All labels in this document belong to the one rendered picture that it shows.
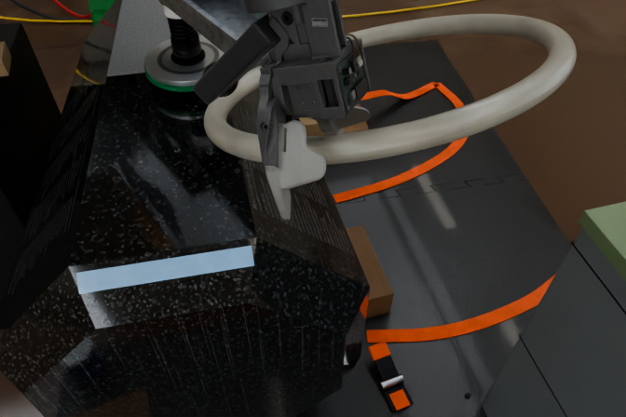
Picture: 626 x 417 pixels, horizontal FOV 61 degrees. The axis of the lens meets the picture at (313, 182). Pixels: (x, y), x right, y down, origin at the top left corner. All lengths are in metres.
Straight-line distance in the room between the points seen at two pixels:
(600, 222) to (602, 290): 0.13
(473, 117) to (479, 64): 2.55
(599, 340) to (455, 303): 0.83
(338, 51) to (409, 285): 1.52
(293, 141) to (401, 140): 0.10
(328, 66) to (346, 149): 0.10
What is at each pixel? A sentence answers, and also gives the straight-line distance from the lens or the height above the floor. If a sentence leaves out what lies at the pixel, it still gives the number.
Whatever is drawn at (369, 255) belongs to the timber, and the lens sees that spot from 1.83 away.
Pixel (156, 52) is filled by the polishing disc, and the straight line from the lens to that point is 1.42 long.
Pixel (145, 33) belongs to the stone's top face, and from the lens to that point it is 1.62.
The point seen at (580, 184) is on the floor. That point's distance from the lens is 2.50.
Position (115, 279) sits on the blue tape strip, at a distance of 1.02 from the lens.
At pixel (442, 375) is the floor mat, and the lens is 1.78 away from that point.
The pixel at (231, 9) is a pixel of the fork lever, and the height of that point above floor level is 1.08.
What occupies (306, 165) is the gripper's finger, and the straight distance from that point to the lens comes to 0.48.
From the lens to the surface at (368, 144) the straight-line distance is 0.51.
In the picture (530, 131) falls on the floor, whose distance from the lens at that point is 2.69.
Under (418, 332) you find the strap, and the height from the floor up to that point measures 0.02.
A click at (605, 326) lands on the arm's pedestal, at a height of 0.72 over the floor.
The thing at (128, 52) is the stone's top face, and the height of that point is 0.83.
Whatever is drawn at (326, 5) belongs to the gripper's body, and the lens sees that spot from 0.46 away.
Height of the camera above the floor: 1.60
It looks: 46 degrees down
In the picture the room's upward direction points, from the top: straight up
